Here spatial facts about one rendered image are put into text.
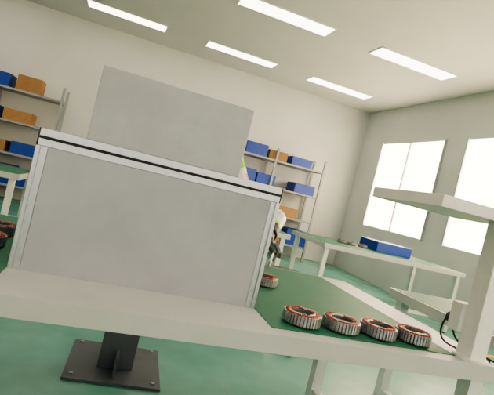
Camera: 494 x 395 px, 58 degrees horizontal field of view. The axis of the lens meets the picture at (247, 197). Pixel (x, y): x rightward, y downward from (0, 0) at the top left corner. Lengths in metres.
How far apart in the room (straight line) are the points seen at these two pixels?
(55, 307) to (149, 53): 7.72
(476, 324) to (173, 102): 1.10
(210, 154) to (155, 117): 0.18
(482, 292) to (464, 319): 0.11
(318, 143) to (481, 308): 7.93
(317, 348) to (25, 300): 0.71
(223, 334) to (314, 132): 8.25
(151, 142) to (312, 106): 8.09
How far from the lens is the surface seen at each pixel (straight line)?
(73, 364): 2.56
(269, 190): 1.31
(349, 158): 9.58
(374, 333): 1.41
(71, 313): 1.08
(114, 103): 1.26
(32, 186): 1.26
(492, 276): 1.52
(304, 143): 9.13
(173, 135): 1.26
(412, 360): 1.40
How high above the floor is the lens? 1.08
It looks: 1 degrees down
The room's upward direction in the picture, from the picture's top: 14 degrees clockwise
